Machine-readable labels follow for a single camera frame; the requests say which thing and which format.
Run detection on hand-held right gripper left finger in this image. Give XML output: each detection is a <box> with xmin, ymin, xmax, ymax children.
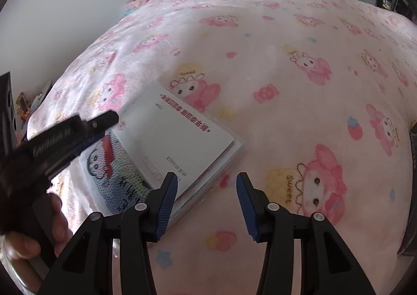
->
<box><xmin>38</xmin><ymin>172</ymin><xmax>179</xmax><ymax>295</ymax></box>

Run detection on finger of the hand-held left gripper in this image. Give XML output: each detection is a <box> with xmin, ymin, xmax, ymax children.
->
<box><xmin>81</xmin><ymin>111</ymin><xmax>119</xmax><ymax>140</ymax></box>

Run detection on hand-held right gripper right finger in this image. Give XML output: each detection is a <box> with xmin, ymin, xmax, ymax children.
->
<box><xmin>236</xmin><ymin>172</ymin><xmax>377</xmax><ymax>295</ymax></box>

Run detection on clear cartoon print file case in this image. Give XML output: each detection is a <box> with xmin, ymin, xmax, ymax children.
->
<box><xmin>73</xmin><ymin>109</ymin><xmax>246</xmax><ymax>228</ymax></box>

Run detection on white paper envelope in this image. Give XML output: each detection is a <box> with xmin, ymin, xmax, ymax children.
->
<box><xmin>115</xmin><ymin>81</ymin><xmax>236</xmax><ymax>198</ymax></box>

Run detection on person's left hand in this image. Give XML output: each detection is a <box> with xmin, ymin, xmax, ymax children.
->
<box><xmin>0</xmin><ymin>194</ymin><xmax>74</xmax><ymax>263</ymax></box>

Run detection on pink plush toys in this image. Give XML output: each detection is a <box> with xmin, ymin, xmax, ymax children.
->
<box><xmin>125</xmin><ymin>0</ymin><xmax>163</xmax><ymax>12</ymax></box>

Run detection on pink printed blanket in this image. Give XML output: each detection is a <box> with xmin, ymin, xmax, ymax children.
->
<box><xmin>28</xmin><ymin>0</ymin><xmax>417</xmax><ymax>295</ymax></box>

